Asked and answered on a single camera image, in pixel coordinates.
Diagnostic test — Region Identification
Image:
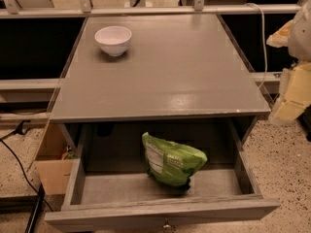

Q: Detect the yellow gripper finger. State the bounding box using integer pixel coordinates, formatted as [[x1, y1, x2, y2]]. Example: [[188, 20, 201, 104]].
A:
[[269, 62, 311, 124], [266, 20, 293, 48]]

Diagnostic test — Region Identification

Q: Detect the green rice chip bag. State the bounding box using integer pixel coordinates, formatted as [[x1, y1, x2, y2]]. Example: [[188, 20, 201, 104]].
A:
[[142, 132, 208, 189]]

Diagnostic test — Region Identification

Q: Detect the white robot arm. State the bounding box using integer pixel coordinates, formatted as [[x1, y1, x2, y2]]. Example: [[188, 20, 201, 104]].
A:
[[266, 0, 311, 125]]

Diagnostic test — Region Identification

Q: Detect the metal drawer knob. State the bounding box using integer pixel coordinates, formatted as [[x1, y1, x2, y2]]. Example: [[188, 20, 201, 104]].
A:
[[162, 220, 175, 232]]

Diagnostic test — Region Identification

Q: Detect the open grey top drawer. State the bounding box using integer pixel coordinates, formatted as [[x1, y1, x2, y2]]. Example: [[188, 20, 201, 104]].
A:
[[46, 118, 280, 232]]

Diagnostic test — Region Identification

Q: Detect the grey wooden cabinet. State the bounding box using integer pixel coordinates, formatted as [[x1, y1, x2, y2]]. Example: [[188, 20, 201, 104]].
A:
[[48, 13, 272, 148]]

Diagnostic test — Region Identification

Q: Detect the white ceramic bowl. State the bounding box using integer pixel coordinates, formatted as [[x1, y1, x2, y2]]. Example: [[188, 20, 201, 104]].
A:
[[94, 26, 132, 56]]

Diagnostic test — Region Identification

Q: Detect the colourful item in box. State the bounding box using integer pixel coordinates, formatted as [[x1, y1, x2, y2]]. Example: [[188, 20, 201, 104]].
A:
[[61, 146, 76, 160]]

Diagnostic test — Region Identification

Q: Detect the cardboard box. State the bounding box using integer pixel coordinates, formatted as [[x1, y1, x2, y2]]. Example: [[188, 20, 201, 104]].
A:
[[34, 122, 77, 195]]

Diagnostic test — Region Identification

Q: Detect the white hanging cable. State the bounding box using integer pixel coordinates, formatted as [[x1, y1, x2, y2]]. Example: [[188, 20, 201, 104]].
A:
[[244, 2, 270, 90]]

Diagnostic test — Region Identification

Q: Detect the metal frame railing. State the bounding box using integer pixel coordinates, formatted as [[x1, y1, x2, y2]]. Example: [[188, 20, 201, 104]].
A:
[[0, 0, 307, 18]]

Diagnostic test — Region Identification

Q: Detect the black floor cable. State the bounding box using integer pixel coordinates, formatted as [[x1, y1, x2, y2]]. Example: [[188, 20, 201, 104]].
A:
[[0, 119, 54, 213]]

